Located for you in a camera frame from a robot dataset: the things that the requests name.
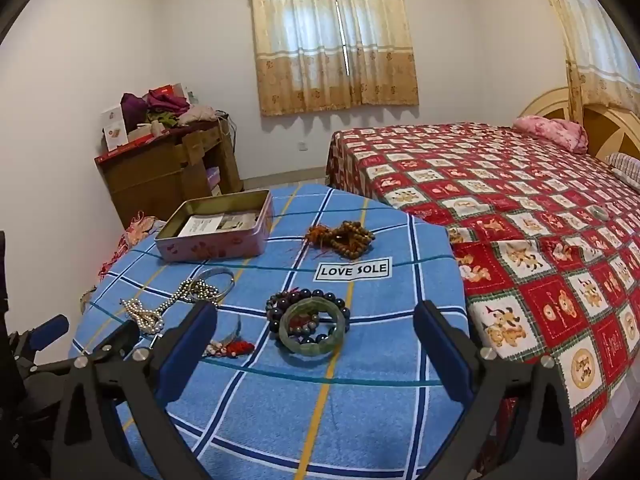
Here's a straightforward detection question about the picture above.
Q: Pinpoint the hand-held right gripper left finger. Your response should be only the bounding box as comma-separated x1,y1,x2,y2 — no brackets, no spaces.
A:
50,301,219,480

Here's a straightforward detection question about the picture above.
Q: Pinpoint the flat red box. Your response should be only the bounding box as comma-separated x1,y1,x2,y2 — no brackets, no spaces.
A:
97,137,166,163

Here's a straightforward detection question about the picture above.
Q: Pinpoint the bed with red quilt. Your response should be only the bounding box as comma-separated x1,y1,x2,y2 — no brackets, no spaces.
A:
325,122,640,438

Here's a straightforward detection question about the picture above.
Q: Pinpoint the cream wooden headboard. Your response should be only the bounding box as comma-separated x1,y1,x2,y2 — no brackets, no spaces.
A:
517,87,640,161

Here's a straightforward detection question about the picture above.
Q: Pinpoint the narrow beige window curtain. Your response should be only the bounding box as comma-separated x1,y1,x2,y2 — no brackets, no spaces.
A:
530,0,640,126

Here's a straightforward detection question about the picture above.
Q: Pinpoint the silver bangle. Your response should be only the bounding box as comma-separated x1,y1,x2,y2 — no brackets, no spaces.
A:
192,267,236,306

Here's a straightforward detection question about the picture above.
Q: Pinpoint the blue plaid cloth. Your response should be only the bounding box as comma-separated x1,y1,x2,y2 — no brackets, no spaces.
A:
70,183,471,480

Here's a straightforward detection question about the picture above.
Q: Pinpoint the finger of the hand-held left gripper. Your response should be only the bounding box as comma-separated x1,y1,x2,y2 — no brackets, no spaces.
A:
75,320,142,367
15,314,76,376

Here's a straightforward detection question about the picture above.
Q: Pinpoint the white pearl necklace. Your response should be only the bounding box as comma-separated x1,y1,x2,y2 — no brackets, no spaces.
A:
120,296,170,337

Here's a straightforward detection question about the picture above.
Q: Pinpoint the white upright box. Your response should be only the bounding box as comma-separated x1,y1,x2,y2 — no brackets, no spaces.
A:
101,105,132,151

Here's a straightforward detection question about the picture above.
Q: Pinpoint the striped pillow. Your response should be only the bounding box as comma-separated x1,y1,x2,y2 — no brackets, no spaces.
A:
605,152,640,193

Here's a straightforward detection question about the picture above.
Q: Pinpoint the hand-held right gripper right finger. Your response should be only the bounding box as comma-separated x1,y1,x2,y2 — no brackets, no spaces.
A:
414,301,579,480

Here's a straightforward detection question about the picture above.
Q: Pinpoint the dark bead bracelet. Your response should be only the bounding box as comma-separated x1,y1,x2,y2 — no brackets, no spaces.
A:
265,287,351,346

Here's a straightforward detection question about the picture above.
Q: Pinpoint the pink pillow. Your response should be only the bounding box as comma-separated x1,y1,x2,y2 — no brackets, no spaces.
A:
512,116,590,155

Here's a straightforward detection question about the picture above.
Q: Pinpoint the white booklet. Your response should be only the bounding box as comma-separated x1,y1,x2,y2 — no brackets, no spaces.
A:
177,212,261,237

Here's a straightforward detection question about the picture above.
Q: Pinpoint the red and white box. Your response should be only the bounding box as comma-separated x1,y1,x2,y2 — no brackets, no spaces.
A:
148,84,188,106

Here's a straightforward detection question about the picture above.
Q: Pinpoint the cream small box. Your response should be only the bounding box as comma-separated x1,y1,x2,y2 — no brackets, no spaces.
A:
127,122,166,143

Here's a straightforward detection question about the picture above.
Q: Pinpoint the pink tin box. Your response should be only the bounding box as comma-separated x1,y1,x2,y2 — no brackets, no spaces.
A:
154,189,274,263

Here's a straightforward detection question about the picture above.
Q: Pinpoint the brown wooden desk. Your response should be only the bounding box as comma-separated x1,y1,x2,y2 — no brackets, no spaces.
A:
95,120,243,231

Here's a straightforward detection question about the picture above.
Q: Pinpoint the silver bead necklace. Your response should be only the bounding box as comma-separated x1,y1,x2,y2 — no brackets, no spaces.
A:
172,277,222,307

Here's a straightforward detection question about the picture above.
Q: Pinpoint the purple and pink clothes pile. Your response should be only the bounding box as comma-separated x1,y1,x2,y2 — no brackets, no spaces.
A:
120,87,221,131

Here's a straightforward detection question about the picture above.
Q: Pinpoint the red tassel bead charm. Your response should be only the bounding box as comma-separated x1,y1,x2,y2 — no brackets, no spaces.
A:
202,332,256,359

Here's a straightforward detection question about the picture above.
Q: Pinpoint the wide beige window curtain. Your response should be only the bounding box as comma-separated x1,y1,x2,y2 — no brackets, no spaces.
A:
248,0,420,117

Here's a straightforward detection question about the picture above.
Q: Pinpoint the red bead bracelet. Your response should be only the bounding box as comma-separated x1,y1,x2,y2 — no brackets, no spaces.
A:
290,310,331,341

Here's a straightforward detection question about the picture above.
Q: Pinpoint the brown wooden bead mala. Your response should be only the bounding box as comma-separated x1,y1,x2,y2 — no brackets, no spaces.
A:
306,220,376,261

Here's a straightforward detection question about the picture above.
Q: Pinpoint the green jade bangle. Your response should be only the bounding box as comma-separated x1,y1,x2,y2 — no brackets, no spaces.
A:
278,297,349,356

